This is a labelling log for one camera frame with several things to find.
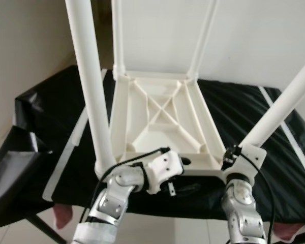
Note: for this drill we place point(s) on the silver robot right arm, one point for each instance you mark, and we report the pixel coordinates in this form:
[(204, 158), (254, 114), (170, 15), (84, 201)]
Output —
[(241, 208)]

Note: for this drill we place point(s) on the white plastic table top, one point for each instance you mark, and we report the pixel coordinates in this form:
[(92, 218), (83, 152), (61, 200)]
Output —
[(162, 134)]

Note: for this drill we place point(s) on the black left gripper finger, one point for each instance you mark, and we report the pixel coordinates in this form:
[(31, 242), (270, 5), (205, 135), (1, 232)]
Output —
[(187, 188), (185, 160)]

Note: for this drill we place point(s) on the pink rounded object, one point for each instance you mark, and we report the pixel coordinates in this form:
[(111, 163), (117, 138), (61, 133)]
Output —
[(290, 231), (62, 217)]

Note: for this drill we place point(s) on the black table cloth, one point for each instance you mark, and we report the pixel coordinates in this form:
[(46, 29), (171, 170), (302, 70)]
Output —
[(244, 107)]

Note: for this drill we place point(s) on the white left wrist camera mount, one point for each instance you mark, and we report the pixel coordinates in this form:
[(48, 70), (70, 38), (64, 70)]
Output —
[(162, 168)]

